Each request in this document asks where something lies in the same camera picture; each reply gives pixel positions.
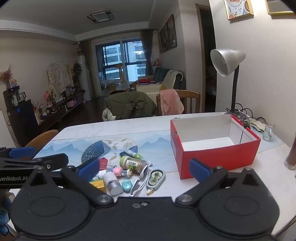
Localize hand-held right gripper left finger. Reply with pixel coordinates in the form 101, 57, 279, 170
22, 158, 115, 207

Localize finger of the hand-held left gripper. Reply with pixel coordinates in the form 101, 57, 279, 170
0, 147, 38, 160
0, 153, 69, 173

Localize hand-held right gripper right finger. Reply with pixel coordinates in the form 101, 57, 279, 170
174, 158, 274, 207

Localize red cardboard box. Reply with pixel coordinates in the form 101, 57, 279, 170
170, 114, 261, 180

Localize pink binder clip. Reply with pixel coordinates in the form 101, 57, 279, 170
99, 158, 116, 171

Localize small yellow box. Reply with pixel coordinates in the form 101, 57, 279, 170
89, 179, 107, 193

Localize white bottle silver cap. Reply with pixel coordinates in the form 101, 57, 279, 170
102, 171, 124, 196

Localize pink-headed toy figurine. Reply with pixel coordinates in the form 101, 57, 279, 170
112, 167, 132, 178

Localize grey correction tape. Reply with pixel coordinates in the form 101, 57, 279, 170
146, 169, 166, 196

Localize green-lidded toothpick jar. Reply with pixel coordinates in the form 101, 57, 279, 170
120, 156, 148, 174

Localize white green glue pen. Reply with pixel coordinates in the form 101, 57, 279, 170
120, 149, 145, 160

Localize white sunglasses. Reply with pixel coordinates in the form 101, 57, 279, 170
129, 163, 152, 197

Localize person's left hand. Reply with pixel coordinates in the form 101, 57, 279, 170
0, 192, 12, 235

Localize wooden chair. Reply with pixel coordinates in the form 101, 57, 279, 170
25, 130, 59, 149
156, 90, 201, 116

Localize black water dispenser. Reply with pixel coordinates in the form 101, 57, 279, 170
3, 85, 40, 147

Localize dark low TV cabinet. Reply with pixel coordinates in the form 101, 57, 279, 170
32, 91, 85, 126

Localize blue printed table mat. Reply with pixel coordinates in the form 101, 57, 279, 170
32, 133, 285, 176

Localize white green-edged rag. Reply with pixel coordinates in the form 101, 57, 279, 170
248, 118, 267, 133

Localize pink cloth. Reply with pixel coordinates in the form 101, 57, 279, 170
159, 89, 185, 116

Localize olive green jacket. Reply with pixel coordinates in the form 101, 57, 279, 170
102, 91, 158, 122

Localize clear glass cup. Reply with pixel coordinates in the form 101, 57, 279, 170
262, 123, 275, 142

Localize dried flower bouquet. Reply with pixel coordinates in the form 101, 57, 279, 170
0, 64, 14, 90

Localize floral cover cloth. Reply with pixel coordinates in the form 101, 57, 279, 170
47, 61, 74, 93

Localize white tower air conditioner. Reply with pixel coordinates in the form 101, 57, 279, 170
77, 54, 93, 103

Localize green potted plant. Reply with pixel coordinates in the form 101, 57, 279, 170
73, 62, 83, 78

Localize grey curtain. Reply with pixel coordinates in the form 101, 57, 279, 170
140, 29, 154, 77
81, 39, 99, 100

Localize cream sofa throw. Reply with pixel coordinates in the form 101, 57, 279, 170
136, 70, 184, 99

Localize yellow giraffe toy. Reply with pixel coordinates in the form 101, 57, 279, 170
115, 62, 127, 85

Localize dark green sofa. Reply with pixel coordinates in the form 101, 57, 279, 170
134, 67, 186, 93

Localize silver desk lamp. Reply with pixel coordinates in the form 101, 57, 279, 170
210, 49, 252, 121

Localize glass balcony door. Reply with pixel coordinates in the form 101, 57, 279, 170
95, 39, 147, 96

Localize square ceiling light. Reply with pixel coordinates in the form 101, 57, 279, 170
87, 10, 115, 24

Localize black lamp cable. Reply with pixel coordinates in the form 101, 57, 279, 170
225, 103, 266, 124

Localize yellow framed wall picture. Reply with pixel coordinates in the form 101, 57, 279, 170
265, 0, 296, 16
224, 0, 254, 21

